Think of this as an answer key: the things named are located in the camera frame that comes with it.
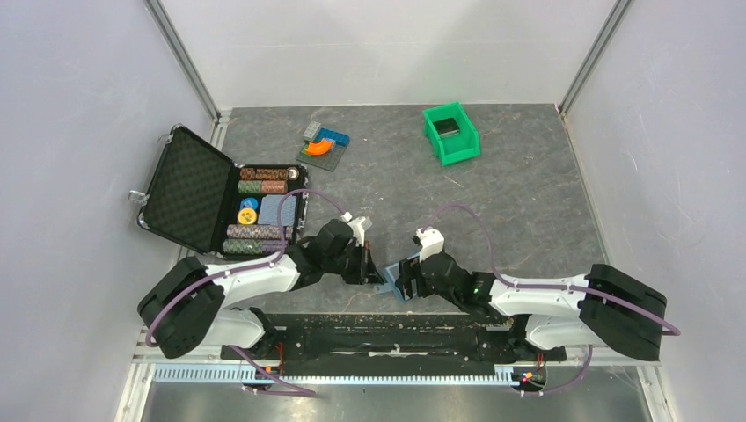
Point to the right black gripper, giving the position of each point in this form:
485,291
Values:
409,270

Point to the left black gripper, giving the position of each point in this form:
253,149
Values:
366,272

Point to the blue leather card holder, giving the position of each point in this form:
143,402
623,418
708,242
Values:
400,279

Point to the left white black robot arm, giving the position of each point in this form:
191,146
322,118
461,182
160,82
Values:
196,304

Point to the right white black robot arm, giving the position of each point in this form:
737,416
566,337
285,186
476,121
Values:
604,307

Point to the blue playing card deck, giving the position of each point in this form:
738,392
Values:
271,213

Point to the white dealer button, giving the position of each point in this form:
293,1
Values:
293,173

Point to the grey lego baseplate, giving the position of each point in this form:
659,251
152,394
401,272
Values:
326,162

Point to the yellow poker chip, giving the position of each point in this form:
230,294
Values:
247,216

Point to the blue poker chip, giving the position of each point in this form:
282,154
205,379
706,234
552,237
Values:
249,202

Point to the poker chip row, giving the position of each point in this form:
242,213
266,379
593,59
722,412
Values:
253,246
238,231
250,187
263,174

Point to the bottom poker chip row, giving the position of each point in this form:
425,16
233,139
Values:
253,246

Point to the orange curved lego piece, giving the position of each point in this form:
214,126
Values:
319,148

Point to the blue lego brick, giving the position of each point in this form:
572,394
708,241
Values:
332,135

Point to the top poker chip row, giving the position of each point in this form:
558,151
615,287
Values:
263,174

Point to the grey lego brick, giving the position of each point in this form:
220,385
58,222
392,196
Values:
311,132

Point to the green plastic bin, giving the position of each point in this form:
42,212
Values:
457,148

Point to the black object in bin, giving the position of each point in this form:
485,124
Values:
447,127

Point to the black poker chip case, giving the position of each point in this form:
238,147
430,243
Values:
193,195

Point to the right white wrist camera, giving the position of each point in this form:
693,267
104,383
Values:
431,242

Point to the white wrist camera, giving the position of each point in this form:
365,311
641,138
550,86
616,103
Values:
431,242
359,226

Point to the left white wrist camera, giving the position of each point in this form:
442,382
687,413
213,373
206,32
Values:
359,226

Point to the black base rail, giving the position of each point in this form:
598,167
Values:
395,344

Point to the white toothed cable strip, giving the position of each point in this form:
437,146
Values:
246,374

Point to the left aluminium corner post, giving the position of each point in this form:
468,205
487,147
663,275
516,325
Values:
179,50

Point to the aluminium corner post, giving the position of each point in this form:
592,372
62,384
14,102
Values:
602,40
179,50

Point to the right aluminium corner post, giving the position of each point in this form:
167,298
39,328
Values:
602,40

